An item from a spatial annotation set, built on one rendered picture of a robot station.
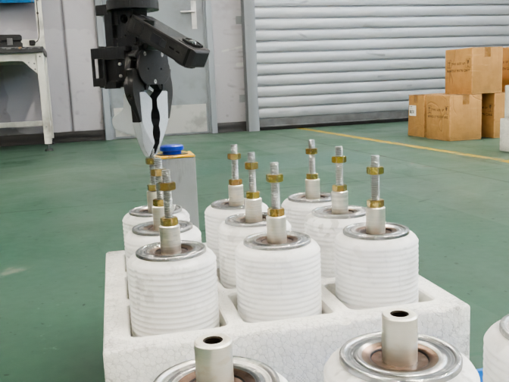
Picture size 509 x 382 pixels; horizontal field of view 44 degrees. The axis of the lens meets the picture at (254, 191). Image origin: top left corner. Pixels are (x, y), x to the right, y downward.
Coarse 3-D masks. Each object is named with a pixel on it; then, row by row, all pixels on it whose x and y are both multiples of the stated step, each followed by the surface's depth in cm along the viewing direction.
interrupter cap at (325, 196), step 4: (304, 192) 99; (320, 192) 99; (324, 192) 98; (288, 196) 96; (292, 196) 96; (296, 196) 96; (300, 196) 96; (304, 196) 97; (320, 196) 97; (324, 196) 96; (328, 196) 95; (292, 200) 94; (296, 200) 93; (300, 200) 93; (304, 200) 92; (308, 200) 92; (312, 200) 92; (316, 200) 92; (320, 200) 92; (324, 200) 92; (328, 200) 93
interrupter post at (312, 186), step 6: (306, 180) 95; (312, 180) 94; (318, 180) 95; (306, 186) 95; (312, 186) 94; (318, 186) 95; (306, 192) 95; (312, 192) 94; (318, 192) 95; (306, 198) 95; (312, 198) 95; (318, 198) 95
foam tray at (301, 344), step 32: (224, 288) 78; (128, 320) 69; (224, 320) 68; (288, 320) 66; (320, 320) 66; (352, 320) 66; (448, 320) 68; (128, 352) 61; (160, 352) 61; (192, 352) 62; (256, 352) 64; (288, 352) 64; (320, 352) 65
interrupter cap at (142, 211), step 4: (132, 208) 92; (136, 208) 92; (140, 208) 92; (144, 208) 92; (176, 208) 91; (180, 208) 90; (132, 212) 89; (136, 212) 89; (140, 212) 89; (144, 212) 90; (176, 212) 89; (136, 216) 88; (140, 216) 87; (144, 216) 87; (148, 216) 87; (152, 216) 87
